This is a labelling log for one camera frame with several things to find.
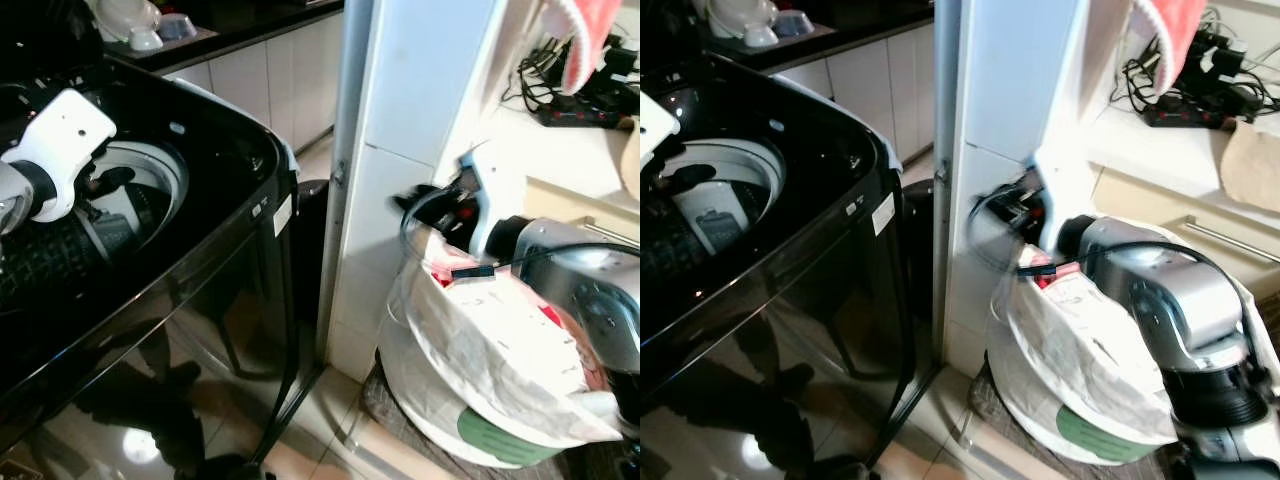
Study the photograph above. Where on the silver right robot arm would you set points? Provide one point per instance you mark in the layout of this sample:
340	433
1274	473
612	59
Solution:
580	280
1170	300

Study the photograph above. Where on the large white pot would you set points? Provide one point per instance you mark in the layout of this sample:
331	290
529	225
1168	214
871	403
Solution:
740	12
125	15

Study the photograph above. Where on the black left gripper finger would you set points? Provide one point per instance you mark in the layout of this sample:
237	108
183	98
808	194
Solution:
118	180
694	180

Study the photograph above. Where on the white laundry bag green print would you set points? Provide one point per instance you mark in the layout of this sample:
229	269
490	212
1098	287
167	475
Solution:
480	350
1080	350

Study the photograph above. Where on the brown paper bag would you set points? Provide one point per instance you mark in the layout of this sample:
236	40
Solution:
631	160
1252	165

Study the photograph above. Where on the small white bowl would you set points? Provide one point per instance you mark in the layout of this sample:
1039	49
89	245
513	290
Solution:
760	37
146	41

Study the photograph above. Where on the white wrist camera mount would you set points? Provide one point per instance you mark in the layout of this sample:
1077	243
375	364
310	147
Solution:
656	118
1066	195
62	135
494	195

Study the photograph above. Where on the bluish glass bowl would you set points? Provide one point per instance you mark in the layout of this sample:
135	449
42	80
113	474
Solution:
177	27
793	24

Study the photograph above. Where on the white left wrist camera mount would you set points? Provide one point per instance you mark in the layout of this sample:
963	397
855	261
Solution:
656	118
62	135

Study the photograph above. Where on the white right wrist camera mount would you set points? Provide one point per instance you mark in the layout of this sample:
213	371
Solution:
494	195
1066	195

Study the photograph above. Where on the black power strip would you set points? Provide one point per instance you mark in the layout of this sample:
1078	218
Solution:
1190	114
580	116

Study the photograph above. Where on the black top-load washing machine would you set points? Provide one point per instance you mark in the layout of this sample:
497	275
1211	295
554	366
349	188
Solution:
800	300
200	300

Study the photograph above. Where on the silver washer drum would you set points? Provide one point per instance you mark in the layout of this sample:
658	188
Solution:
150	175
740	175

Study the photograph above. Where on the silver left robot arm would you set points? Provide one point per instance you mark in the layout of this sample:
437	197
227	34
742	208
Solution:
14	200

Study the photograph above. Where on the pink hanging towel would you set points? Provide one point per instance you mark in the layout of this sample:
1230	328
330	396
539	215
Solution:
590	40
1172	40

